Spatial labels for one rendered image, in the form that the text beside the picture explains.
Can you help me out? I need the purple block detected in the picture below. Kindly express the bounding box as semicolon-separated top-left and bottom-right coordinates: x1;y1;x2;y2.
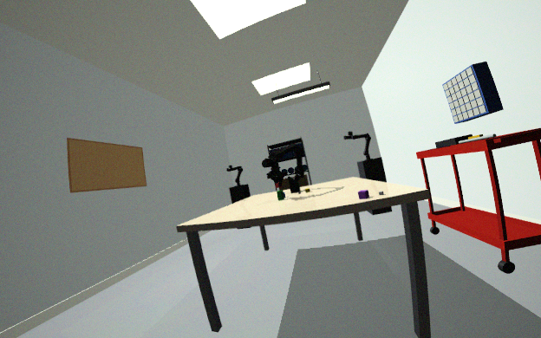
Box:
358;190;369;199

